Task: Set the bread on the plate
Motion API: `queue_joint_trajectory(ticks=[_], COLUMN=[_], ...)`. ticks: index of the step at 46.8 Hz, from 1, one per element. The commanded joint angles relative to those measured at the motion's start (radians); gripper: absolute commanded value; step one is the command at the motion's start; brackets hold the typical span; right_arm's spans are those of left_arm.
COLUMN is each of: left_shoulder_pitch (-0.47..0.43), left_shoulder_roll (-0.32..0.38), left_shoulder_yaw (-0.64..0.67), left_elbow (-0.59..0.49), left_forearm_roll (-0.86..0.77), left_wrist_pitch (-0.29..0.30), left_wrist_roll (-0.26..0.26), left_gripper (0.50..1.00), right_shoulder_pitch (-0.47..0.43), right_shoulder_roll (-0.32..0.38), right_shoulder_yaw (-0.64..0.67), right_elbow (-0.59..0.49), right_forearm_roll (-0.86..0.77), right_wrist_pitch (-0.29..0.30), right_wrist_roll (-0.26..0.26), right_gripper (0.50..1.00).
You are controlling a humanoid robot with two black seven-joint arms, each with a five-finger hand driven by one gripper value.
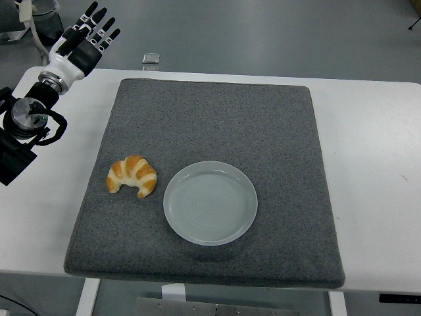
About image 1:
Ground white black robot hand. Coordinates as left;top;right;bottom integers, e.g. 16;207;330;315
39;1;122;90

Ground golden croissant bread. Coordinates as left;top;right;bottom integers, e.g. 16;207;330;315
106;155;157;199

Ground pale grey round plate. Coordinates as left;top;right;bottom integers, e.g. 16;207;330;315
162;160;259;247

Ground black trash bin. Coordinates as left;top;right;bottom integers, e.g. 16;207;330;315
32;0;66;47

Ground grey felt mat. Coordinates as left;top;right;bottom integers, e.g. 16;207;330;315
62;78;346;290

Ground white table leg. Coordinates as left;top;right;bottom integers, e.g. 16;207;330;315
328;291;347;316
75;278;101;316

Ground black table control panel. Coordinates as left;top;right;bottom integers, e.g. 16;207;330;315
378;292;421;304

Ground white frame chair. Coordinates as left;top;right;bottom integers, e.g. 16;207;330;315
0;0;60;66

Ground black floor cable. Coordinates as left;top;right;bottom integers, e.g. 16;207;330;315
0;294;37;316

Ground white table bracket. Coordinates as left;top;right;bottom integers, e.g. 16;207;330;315
161;284;187;302

